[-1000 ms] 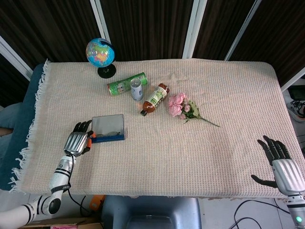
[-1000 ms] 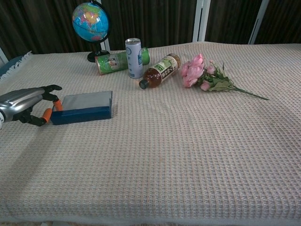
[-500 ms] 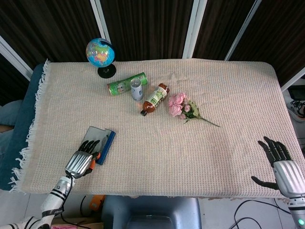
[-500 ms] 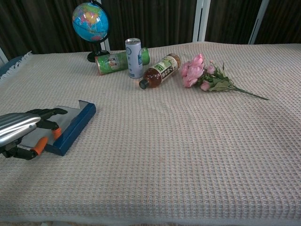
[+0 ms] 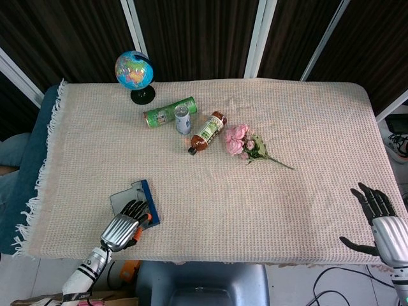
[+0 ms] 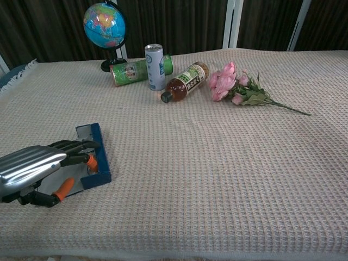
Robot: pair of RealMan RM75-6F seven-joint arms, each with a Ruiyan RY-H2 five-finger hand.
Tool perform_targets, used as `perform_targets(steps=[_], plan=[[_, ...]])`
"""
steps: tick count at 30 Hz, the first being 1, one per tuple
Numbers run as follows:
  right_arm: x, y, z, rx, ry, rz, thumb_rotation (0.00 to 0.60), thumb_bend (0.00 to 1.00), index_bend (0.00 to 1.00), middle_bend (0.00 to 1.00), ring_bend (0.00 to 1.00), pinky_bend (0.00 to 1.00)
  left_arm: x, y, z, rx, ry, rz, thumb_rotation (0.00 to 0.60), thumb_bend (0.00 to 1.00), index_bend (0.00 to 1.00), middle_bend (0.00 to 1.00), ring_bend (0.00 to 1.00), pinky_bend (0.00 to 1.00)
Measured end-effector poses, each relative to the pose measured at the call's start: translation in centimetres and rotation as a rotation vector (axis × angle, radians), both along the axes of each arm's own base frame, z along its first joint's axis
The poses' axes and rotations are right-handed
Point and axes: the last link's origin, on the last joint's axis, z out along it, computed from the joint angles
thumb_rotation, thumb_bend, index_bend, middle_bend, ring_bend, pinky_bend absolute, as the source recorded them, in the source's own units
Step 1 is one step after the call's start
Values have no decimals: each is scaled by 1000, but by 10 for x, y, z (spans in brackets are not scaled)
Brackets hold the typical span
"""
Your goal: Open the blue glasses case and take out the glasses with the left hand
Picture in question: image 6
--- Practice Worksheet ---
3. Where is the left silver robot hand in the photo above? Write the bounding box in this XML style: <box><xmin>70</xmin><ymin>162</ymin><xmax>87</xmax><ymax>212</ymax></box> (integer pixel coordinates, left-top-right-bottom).
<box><xmin>0</xmin><ymin>139</ymin><xmax>101</xmax><ymax>209</ymax></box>

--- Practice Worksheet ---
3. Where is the dark blue floral glasses case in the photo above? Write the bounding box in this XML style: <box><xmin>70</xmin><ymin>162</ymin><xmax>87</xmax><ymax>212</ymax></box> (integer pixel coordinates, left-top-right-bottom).
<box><xmin>38</xmin><ymin>122</ymin><xmax>113</xmax><ymax>198</ymax></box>

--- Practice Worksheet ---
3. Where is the green cylindrical snack tube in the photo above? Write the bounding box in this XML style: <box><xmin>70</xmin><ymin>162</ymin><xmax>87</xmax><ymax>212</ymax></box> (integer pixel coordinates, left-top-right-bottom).
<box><xmin>109</xmin><ymin>54</ymin><xmax>174</xmax><ymax>88</ymax></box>

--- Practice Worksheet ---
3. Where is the white tall beverage can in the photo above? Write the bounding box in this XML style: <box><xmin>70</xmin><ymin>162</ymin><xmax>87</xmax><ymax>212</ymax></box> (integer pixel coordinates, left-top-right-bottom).
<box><xmin>144</xmin><ymin>43</ymin><xmax>166</xmax><ymax>91</ymax></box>

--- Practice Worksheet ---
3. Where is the blue globe on black stand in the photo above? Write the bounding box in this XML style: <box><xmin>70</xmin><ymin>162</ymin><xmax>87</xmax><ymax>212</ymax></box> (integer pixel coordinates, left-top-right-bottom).
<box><xmin>83</xmin><ymin>0</ymin><xmax>128</xmax><ymax>73</ymax></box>

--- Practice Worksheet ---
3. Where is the amber tea bottle green label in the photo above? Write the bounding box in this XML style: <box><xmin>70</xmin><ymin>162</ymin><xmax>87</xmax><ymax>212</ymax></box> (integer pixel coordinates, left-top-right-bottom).
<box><xmin>160</xmin><ymin>61</ymin><xmax>210</xmax><ymax>103</ymax></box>

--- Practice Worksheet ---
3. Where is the dark brown curtain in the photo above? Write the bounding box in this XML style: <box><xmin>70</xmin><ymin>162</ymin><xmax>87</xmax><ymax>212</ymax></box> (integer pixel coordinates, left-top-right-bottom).
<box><xmin>0</xmin><ymin>0</ymin><xmax>348</xmax><ymax>69</ymax></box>

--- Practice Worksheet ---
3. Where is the pink artificial flower bouquet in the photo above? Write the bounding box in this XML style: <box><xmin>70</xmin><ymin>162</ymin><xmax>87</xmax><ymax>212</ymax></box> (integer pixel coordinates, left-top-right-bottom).
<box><xmin>208</xmin><ymin>61</ymin><xmax>312</xmax><ymax>116</ymax></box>

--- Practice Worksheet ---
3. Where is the white metal frame post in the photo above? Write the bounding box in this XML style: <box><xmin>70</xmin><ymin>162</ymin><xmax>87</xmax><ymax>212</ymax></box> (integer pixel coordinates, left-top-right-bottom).
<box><xmin>115</xmin><ymin>43</ymin><xmax>128</xmax><ymax>59</ymax></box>
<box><xmin>287</xmin><ymin>0</ymin><xmax>312</xmax><ymax>52</ymax></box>
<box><xmin>0</xmin><ymin>54</ymin><xmax>10</xmax><ymax>74</ymax></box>
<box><xmin>222</xmin><ymin>0</ymin><xmax>244</xmax><ymax>49</ymax></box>

